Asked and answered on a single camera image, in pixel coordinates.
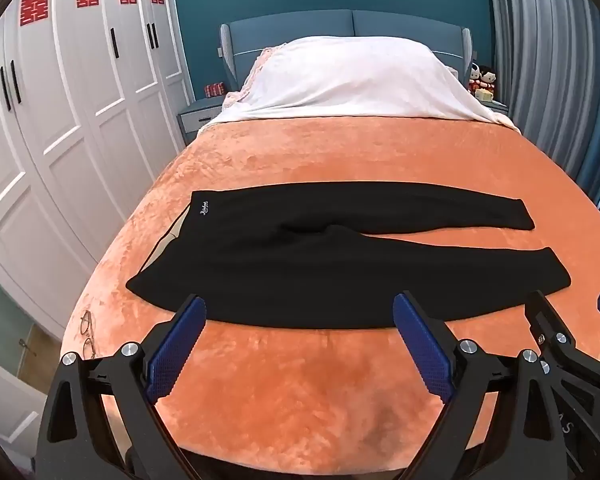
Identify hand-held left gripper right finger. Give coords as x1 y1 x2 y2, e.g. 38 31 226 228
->
391 291 581 480

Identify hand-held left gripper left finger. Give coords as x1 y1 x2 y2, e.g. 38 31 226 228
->
34 294 208 480

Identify black pants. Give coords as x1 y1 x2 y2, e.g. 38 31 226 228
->
126 183 572 329

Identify eyeglasses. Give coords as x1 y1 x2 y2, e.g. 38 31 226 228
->
80 311 98 361

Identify blue curtain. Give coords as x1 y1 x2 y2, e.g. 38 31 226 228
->
572 125 600 211

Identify white panel door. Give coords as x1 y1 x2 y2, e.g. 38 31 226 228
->
0 347 48 443

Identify orange plush blanket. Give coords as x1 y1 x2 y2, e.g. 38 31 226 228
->
60 115 600 466

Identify white wardrobe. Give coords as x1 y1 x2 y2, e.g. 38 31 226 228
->
0 0 193 341

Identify grey curtain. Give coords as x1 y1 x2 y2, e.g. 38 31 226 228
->
485 0 600 171

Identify pale pink blanket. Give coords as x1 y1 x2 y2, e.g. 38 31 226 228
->
196 36 523 136

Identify blue padded headboard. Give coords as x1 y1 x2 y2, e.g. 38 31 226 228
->
219 9 473 96

